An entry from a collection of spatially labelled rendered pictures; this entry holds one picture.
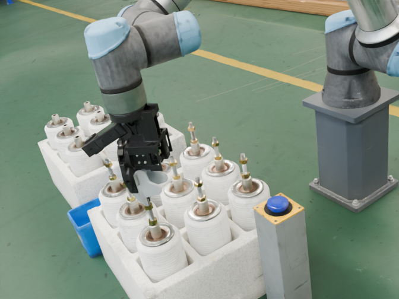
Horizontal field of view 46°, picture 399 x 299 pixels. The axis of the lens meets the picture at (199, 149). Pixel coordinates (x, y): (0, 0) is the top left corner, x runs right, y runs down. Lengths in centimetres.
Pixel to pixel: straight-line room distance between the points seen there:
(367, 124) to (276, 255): 51
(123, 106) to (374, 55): 59
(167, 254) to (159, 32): 44
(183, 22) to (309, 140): 101
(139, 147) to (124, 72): 14
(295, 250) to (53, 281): 72
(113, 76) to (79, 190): 70
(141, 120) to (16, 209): 102
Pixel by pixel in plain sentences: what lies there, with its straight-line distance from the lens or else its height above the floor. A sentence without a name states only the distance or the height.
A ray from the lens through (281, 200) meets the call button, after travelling 90.
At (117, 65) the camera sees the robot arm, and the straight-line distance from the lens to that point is 78.
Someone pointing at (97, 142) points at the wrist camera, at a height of 49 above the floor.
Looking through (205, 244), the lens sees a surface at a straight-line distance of 103.
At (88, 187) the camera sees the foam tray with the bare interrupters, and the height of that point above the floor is 15.
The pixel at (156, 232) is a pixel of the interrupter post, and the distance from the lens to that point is 98.
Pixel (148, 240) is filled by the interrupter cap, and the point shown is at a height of 25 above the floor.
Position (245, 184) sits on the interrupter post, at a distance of 106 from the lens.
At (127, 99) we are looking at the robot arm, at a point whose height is 58.
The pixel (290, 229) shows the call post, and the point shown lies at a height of 28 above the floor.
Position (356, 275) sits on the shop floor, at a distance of 121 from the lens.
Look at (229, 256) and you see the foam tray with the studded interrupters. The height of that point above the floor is 17.
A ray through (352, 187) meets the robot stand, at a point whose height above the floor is 6.
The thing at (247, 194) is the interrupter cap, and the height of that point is 25.
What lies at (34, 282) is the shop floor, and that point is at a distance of 142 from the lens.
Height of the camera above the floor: 87
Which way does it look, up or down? 29 degrees down
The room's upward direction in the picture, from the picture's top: 12 degrees counter-clockwise
